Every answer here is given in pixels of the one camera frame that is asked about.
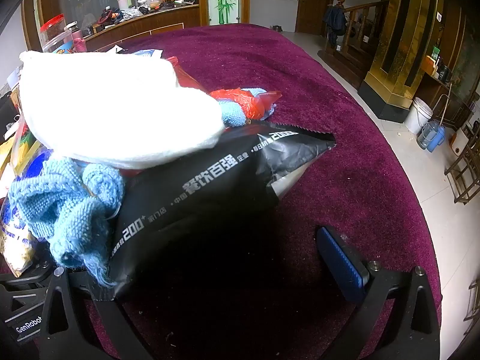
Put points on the dark hanging jacket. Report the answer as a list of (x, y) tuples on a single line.
[(335, 20)]

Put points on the red plastic bag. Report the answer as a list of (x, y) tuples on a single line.
[(255, 101)]

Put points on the blue knitted cloth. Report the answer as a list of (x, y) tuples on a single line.
[(63, 210)]

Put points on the wooden side table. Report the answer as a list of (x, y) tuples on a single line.
[(442, 82)]

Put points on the wooden chair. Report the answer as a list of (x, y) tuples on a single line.
[(463, 172)]

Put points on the pink white cup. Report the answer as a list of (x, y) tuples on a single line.
[(79, 43)]

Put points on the white bucket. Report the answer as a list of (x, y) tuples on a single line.
[(418, 114)]

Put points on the clear bag with blue print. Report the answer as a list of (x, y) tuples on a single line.
[(35, 165)]

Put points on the clear pack of coloured strips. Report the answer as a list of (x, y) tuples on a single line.
[(24, 137)]

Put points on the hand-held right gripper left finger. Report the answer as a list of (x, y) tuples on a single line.
[(118, 326)]

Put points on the gold pillar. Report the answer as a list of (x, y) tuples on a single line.
[(405, 37)]

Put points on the white blue flat packet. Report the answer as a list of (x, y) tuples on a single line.
[(147, 53)]

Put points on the light blue cloth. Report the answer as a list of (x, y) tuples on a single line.
[(234, 114)]

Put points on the red foil packet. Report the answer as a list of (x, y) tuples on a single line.
[(189, 78)]

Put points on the blue water jug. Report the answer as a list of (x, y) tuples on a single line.
[(431, 135)]

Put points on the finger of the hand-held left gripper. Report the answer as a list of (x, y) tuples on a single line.
[(26, 273)]

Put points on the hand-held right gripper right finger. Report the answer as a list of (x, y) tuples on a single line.
[(341, 266)]

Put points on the clear jar blue label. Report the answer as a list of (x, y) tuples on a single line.
[(60, 48)]

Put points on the wooden staircase railing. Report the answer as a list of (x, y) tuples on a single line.
[(360, 26)]

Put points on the white towel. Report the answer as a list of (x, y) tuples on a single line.
[(112, 108)]

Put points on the black foil bag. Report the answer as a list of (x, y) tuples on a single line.
[(195, 202)]

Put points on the wooden door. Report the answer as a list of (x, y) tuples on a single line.
[(315, 2)]

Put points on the tall clear jar red lid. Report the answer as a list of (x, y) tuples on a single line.
[(56, 26)]

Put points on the purple tablecloth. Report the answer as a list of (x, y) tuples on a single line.
[(337, 120)]

